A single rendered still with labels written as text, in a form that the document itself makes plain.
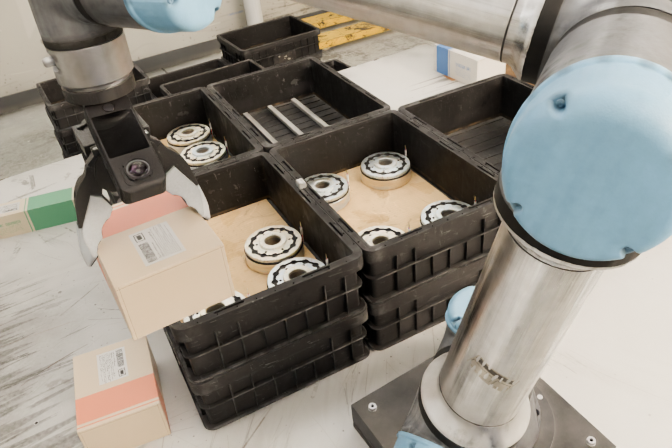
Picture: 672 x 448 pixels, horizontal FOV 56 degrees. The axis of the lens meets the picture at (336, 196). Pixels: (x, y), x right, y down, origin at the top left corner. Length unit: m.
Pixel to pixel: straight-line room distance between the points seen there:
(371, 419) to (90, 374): 0.45
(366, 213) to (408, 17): 0.69
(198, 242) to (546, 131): 0.43
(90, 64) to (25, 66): 3.72
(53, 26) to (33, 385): 0.76
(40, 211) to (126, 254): 0.92
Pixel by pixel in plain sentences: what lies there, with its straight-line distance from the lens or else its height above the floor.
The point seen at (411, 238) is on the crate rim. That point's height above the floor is 0.93.
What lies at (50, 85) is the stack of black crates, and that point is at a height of 0.57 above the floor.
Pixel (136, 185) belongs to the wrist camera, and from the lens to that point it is 0.62.
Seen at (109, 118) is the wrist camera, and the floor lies 1.27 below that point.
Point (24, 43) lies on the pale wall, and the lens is 4.33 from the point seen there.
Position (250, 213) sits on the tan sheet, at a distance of 1.26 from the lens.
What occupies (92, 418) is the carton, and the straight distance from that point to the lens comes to 1.05.
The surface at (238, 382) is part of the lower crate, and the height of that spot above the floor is 0.78.
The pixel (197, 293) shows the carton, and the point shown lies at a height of 1.07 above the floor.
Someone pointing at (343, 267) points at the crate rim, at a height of 0.92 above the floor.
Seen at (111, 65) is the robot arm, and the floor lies 1.32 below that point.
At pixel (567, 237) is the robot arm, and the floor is 1.27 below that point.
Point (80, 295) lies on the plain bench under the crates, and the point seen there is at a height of 0.70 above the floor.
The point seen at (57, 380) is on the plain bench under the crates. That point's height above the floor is 0.70.
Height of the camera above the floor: 1.53
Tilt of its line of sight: 33 degrees down
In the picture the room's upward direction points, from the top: 6 degrees counter-clockwise
